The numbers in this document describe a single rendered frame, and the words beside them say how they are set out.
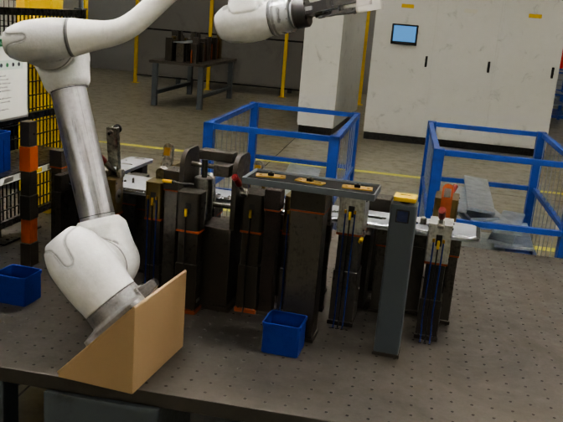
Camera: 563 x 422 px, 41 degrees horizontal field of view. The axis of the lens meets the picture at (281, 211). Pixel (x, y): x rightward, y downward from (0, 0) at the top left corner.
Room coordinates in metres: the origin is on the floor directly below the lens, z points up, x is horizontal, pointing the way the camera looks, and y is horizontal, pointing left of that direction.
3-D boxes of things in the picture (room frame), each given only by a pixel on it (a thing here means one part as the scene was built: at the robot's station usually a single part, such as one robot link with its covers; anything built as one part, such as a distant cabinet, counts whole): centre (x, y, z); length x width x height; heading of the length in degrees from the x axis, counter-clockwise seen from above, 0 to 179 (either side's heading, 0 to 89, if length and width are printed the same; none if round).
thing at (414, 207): (1.99, -0.33, 0.92); 0.08 x 0.08 x 0.44; 76
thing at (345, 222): (2.18, -0.21, 0.90); 0.13 x 0.08 x 0.41; 166
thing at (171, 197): (2.27, 0.34, 0.91); 0.07 x 0.05 x 0.42; 166
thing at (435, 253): (2.12, -0.47, 0.88); 0.12 x 0.07 x 0.36; 166
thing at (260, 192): (2.21, 0.08, 0.89); 0.12 x 0.07 x 0.38; 166
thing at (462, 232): (2.43, 0.04, 1.00); 1.38 x 0.22 x 0.02; 76
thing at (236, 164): (2.25, 0.21, 0.95); 0.18 x 0.13 x 0.49; 76
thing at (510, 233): (4.63, -1.28, 0.48); 1.20 x 0.80 x 0.95; 172
